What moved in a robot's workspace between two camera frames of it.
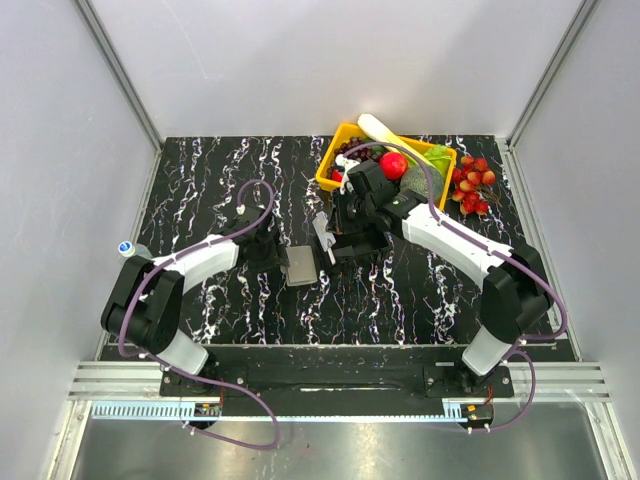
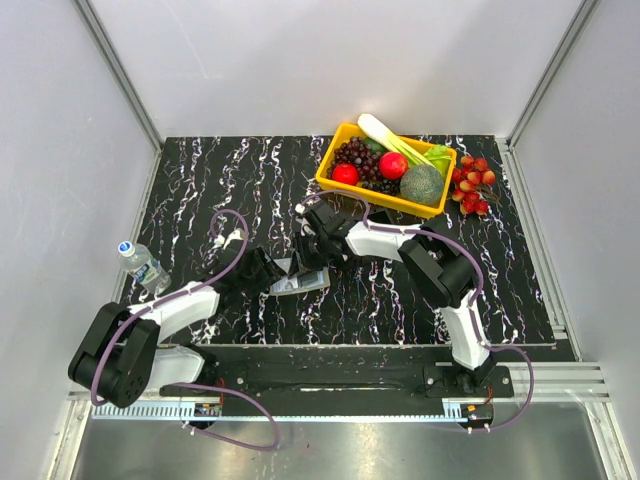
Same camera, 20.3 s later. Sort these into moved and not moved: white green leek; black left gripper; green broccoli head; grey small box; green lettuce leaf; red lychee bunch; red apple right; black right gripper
Moved: black right gripper; grey small box; black left gripper
Not moved: white green leek; red lychee bunch; green broccoli head; red apple right; green lettuce leaf
